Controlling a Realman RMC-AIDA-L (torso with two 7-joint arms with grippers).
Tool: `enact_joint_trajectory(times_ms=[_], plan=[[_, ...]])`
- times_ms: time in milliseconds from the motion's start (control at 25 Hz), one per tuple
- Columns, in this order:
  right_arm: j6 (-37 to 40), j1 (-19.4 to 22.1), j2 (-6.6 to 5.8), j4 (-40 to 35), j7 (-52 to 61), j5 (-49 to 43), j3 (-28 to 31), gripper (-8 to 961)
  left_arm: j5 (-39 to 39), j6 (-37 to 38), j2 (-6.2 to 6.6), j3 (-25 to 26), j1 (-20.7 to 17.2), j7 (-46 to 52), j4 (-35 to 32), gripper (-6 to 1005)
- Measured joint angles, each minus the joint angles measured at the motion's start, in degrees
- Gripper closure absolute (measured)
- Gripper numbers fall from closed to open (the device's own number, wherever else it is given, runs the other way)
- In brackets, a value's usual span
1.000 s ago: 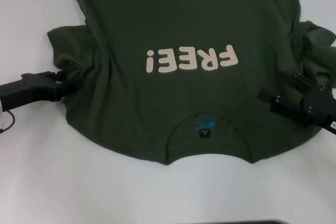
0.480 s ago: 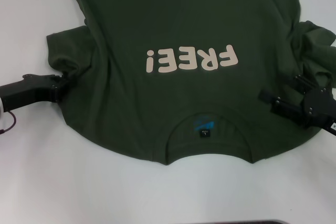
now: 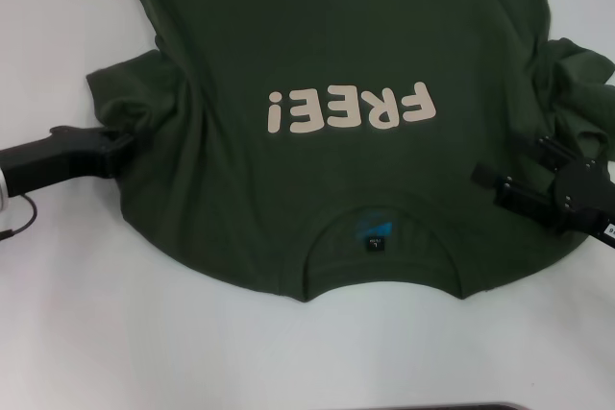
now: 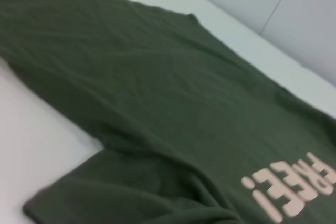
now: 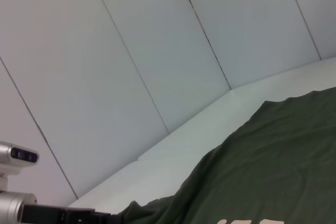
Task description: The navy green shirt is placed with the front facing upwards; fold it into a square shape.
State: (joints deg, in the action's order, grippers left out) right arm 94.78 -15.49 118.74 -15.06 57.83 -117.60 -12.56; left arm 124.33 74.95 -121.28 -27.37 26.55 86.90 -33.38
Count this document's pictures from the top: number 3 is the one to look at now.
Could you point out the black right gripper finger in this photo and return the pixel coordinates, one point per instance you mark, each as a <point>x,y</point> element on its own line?
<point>543,151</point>
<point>521,196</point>

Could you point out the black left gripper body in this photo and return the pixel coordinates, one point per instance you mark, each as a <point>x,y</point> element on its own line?
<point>53,158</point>

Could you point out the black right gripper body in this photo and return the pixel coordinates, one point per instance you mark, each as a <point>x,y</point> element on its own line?
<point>586,194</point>

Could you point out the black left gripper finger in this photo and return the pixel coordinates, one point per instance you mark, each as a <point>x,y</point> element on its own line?
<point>115,158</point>
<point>120,139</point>

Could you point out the dark green FREE! t-shirt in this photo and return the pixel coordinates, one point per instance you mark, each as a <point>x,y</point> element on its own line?
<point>336,35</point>

